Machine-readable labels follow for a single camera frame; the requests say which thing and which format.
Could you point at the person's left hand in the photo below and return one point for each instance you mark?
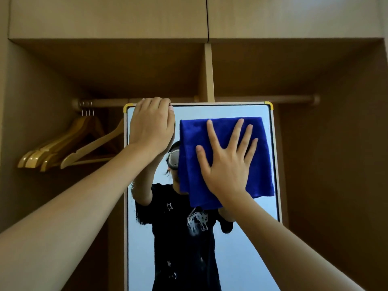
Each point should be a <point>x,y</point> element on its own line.
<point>151,130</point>

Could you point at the person's right hand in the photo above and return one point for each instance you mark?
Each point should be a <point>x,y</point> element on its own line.
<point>227,175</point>

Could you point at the blue cloth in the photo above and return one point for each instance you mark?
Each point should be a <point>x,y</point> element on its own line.
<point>194,148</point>

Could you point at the tall framed mirror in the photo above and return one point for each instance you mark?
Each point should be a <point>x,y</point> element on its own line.
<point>242,254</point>

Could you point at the person's left forearm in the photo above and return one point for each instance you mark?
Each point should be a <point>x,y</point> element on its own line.
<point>69,215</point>

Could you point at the person's right forearm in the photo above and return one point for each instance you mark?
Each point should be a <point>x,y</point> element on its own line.
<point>288,251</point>

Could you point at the wooden wardrobe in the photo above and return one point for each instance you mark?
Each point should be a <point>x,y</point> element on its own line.
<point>333,148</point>

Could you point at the wooden clothes rail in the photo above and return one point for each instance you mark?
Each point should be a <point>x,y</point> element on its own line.
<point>288,99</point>

